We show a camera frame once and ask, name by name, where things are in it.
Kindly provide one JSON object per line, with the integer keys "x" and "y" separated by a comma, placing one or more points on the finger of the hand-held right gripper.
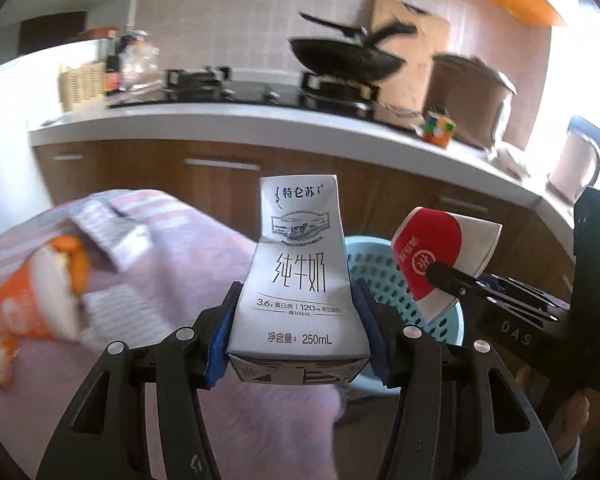
{"x": 525, "y": 292}
{"x": 450, "y": 280}

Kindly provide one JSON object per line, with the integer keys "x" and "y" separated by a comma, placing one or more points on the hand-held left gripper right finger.
{"x": 376, "y": 340}

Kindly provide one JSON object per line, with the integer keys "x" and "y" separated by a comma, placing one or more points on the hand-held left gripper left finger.
{"x": 220, "y": 342}

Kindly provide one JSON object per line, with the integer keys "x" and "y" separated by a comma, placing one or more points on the red and white paper cup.
{"x": 430, "y": 240}

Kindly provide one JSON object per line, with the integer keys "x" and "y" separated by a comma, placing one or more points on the light blue perforated basket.
{"x": 375, "y": 270}

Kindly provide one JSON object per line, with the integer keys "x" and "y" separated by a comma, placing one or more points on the white milk carton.
{"x": 295, "y": 280}

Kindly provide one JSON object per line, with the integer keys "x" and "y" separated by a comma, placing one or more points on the dark printed drink carton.
{"x": 115, "y": 240}

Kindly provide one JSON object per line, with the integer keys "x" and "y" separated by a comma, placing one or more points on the person's right hand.
{"x": 575, "y": 420}

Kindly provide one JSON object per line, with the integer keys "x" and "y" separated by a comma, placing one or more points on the pink striped tablecloth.
{"x": 180, "y": 280}

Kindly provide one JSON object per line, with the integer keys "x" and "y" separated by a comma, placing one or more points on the pink jug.
{"x": 572, "y": 165}

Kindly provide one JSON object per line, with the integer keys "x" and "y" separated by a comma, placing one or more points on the white crumpled cloth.
{"x": 510, "y": 162}

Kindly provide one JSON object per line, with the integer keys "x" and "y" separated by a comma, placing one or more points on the colourful puzzle cube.
{"x": 437, "y": 129}

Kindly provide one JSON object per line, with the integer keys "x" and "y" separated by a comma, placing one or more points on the large steel pot with lid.
{"x": 460, "y": 100}

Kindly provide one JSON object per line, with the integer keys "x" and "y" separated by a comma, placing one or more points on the brown kitchen base cabinet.
{"x": 145, "y": 170}

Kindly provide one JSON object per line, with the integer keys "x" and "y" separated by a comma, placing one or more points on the orange and white paper cup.
{"x": 25, "y": 310}

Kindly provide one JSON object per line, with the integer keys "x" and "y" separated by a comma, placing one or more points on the orange snack wrapper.
{"x": 0, "y": 360}

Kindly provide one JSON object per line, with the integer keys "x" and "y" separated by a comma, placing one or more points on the wooden cutting board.
{"x": 422, "y": 60}

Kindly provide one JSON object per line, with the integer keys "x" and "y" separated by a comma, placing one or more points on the black wok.
{"x": 345, "y": 60}

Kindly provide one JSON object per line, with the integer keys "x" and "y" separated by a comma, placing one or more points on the black glass gas stove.
{"x": 240, "y": 94}

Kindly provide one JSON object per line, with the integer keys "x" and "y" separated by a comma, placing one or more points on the clear glass jar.
{"x": 142, "y": 62}

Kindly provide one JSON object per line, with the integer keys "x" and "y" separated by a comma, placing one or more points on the wicker basket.
{"x": 82, "y": 85}

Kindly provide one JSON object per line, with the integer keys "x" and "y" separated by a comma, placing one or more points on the dark sauce bottle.
{"x": 112, "y": 67}

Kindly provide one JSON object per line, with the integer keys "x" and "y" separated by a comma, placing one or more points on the dark wooden door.
{"x": 52, "y": 32}

